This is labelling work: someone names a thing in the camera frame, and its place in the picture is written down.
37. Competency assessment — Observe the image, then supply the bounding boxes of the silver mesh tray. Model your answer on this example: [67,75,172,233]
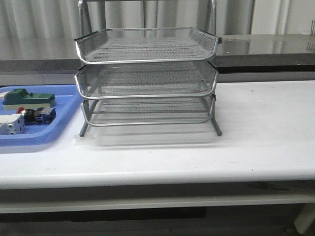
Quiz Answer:
[74,61,219,100]
[81,96,215,127]
[75,27,220,64]

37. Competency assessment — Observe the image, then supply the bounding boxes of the red emergency stop push button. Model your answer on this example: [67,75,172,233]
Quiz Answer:
[17,107,56,125]

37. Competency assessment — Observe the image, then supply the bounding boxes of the blue plastic tray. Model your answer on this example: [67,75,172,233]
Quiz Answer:
[0,85,82,147]

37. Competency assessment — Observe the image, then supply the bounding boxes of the green and beige electrical module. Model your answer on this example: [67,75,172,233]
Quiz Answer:
[3,88,55,110]

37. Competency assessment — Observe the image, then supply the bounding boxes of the white circuit breaker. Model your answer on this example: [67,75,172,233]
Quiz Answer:
[0,114,26,135]

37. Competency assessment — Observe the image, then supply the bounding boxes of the grey stone counter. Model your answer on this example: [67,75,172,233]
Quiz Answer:
[0,34,315,73]

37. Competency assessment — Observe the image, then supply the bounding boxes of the silver metal rack frame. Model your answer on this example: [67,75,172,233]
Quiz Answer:
[78,0,222,136]

